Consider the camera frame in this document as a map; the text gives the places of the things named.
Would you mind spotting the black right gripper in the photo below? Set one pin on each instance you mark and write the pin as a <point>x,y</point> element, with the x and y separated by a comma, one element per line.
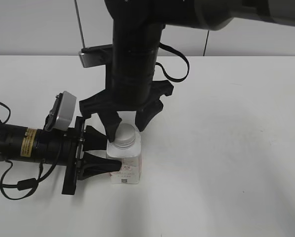
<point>143,98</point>

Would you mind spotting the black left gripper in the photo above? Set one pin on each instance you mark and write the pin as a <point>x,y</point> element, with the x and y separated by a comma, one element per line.
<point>91,139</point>

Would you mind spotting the white screw cap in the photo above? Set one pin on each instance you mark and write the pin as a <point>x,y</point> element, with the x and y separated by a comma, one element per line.
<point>125,136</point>

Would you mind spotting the white square plastic bottle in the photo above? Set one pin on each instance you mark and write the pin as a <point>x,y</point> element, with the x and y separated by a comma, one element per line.
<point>131,160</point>

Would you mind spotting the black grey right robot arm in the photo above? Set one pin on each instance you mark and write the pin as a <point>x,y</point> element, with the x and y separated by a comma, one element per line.
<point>131,59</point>

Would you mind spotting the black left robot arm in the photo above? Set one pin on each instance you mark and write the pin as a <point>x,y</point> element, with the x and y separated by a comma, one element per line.
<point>49,149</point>

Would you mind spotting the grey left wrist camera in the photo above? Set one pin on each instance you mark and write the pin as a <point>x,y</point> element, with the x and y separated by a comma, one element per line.
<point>61,114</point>

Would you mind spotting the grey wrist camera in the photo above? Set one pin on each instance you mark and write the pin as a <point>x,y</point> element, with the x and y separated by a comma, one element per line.
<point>61,114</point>
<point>96,55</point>

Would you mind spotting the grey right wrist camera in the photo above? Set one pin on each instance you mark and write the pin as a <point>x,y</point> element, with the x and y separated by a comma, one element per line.
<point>96,55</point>

